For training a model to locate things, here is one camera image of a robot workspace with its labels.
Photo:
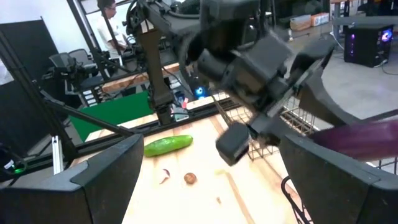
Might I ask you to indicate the grey office chair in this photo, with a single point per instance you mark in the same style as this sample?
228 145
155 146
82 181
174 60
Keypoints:
82 57
60 60

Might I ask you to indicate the small brown round piece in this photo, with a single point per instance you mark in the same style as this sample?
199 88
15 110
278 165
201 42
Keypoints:
190 178

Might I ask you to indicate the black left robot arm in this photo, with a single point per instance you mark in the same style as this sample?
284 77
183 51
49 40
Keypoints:
155 77

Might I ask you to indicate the blue lit computer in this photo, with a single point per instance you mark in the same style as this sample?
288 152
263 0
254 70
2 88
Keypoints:
199 91

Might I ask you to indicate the wooden workbench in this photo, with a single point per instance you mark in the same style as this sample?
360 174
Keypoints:
124 82

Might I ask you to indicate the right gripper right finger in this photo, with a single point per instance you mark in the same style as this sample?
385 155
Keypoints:
335 193

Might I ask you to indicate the green cucumber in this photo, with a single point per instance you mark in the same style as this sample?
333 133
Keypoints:
168 145

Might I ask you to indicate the black partition panel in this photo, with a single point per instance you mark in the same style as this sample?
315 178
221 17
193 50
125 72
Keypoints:
31 46

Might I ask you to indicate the small white pink clove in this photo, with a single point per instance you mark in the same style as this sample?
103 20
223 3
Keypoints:
164 175

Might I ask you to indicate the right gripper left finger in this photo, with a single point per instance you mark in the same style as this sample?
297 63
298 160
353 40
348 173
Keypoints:
62 199

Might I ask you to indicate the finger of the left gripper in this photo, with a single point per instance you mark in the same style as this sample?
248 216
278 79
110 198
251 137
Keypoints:
233 144
314 81

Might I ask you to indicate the green floor mat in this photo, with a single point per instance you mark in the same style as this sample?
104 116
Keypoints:
118 112

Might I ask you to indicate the black device green light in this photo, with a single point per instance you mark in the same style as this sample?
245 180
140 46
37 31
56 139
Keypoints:
15 166

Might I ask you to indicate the black computer tower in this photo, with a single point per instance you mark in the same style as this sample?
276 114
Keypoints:
367 46

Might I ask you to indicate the purple eggplant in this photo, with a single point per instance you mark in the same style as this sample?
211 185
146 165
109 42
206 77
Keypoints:
357 140

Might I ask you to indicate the person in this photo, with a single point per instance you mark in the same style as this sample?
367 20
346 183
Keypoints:
107 31

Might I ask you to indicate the cardboard box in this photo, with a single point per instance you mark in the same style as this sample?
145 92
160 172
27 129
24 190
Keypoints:
320 19
300 22

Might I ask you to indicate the silver aluminium bracket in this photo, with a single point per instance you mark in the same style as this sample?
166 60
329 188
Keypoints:
57 155

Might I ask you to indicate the grey table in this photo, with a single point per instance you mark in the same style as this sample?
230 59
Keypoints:
363 20

